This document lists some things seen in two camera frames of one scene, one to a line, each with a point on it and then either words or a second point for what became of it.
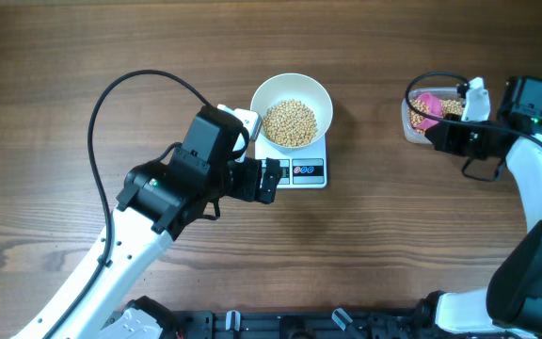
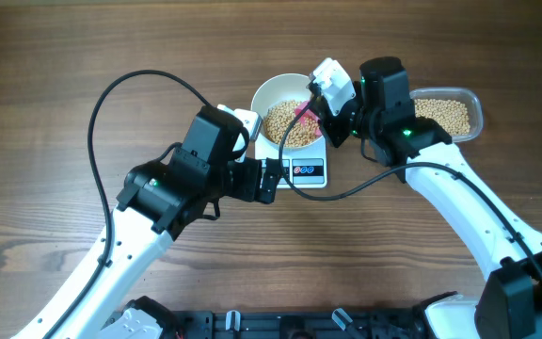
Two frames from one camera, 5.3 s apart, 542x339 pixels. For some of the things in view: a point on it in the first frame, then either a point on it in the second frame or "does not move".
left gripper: x=250 y=189 does not move
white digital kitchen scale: x=304 y=167 does not move
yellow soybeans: x=448 y=106 does not move
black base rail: x=398 y=323 does not move
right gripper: x=447 y=141 -> x=328 y=121
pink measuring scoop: x=435 y=107 -> x=310 y=121
